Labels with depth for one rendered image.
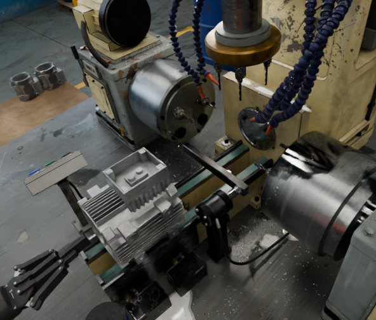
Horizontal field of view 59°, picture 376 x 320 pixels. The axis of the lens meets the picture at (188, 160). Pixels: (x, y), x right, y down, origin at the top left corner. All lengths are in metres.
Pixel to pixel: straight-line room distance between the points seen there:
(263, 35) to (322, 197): 0.37
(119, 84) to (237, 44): 0.53
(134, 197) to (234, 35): 0.43
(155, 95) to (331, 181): 0.59
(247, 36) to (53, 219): 0.87
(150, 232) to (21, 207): 0.67
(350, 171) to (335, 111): 0.31
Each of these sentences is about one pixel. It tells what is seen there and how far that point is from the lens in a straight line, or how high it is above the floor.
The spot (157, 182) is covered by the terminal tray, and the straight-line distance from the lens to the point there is 0.78.
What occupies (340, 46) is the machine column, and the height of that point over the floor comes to 1.28.
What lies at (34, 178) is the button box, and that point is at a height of 1.08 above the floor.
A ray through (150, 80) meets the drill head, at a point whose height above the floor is 1.15.
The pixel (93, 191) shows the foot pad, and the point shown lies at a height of 1.07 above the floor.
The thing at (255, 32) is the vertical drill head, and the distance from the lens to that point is 0.80.
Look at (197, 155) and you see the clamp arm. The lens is 0.95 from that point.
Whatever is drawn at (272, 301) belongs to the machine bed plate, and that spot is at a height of 0.80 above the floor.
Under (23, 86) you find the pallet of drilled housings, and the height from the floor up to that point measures 0.30.
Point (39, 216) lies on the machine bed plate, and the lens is 1.29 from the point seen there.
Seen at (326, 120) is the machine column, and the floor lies 1.06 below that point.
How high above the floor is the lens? 1.68
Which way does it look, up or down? 43 degrees down
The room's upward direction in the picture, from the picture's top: 10 degrees counter-clockwise
